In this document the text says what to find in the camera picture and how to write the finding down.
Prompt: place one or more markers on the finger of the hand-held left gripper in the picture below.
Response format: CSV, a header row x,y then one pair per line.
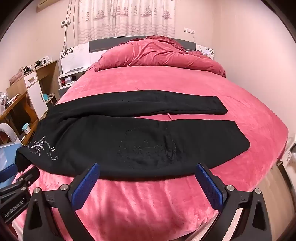
x,y
29,176
8,173

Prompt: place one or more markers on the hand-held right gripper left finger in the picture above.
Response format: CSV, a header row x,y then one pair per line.
x,y
85,186

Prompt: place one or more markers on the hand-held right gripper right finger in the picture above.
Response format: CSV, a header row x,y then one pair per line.
x,y
208,185

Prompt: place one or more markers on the black embroidered pants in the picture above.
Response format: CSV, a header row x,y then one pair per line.
x,y
138,143

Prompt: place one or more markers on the blue storage box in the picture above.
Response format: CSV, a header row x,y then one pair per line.
x,y
8,155

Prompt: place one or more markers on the white chair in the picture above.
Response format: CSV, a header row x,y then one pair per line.
x,y
9,129

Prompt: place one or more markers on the teal cup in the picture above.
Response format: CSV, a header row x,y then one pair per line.
x,y
26,128

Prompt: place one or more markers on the wooden desk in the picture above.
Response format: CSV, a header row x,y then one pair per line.
x,y
13,111

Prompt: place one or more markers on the clutter of small desk items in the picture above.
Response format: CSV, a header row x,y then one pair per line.
x,y
8,99

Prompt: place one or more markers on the teal item in cabinet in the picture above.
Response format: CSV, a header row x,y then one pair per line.
x,y
48,96

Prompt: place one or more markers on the wooden cabinet with white doors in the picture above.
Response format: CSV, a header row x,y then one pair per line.
x,y
34,92

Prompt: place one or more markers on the white appliance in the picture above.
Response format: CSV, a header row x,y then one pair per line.
x,y
290,154

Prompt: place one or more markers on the pink bag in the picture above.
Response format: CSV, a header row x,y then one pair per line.
x,y
16,76

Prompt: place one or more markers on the small black tool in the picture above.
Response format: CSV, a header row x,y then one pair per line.
x,y
27,70
39,63

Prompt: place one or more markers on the white nightstand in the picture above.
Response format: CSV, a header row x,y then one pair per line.
x,y
69,76

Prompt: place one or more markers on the pink bed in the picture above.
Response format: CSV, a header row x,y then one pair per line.
x,y
161,78

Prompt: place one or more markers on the red duvet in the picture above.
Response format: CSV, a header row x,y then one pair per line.
x,y
157,55

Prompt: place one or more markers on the grey and white headboard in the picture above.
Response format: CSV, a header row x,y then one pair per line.
x,y
97,44

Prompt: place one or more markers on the white printed curtain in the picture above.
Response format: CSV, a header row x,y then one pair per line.
x,y
127,18

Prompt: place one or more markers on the white wall socket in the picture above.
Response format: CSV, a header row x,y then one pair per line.
x,y
188,30
66,22

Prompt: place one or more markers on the wall air conditioner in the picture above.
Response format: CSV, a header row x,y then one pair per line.
x,y
44,2

